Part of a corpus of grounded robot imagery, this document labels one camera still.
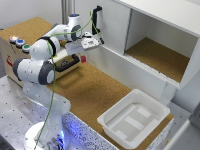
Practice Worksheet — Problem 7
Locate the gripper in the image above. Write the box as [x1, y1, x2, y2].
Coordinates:
[64, 33, 102, 57]

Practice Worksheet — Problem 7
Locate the pink block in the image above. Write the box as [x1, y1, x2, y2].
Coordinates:
[80, 55, 88, 65]

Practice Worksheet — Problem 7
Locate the white sliding door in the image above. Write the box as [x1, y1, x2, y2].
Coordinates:
[75, 0, 132, 56]

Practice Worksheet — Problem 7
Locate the green button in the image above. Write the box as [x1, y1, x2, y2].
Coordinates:
[21, 43, 32, 54]

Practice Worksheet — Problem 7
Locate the blue button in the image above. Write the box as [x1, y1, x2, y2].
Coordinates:
[15, 38, 26, 49]

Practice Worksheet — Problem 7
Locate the red button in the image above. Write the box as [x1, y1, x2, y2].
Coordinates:
[9, 34, 19, 45]

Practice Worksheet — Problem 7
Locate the white cabinet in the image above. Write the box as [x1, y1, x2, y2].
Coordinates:
[74, 0, 200, 108]

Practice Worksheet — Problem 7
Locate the white plastic box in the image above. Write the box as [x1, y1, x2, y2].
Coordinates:
[96, 88, 171, 150]

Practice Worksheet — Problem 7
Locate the black drawer handle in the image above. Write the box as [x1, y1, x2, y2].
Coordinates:
[54, 54, 82, 73]

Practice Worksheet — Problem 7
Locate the black door handle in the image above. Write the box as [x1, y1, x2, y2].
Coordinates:
[91, 5, 104, 35]

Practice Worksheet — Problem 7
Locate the green cable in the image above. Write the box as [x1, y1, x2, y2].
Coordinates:
[33, 9, 102, 150]

